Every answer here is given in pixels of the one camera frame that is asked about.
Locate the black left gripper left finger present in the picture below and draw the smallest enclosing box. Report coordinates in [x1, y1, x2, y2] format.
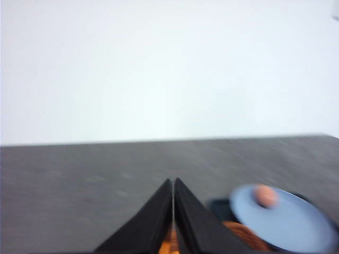
[95, 179, 173, 254]

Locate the brown woven wicker basket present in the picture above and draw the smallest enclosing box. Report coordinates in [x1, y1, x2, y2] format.
[158, 221, 272, 254]

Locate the black rectangular tray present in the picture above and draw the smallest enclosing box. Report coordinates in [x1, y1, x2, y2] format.
[209, 198, 235, 222]

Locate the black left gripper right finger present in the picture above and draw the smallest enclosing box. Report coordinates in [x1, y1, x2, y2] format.
[173, 178, 255, 254]

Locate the blue round plate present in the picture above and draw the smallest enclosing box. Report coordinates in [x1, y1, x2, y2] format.
[230, 186, 336, 252]

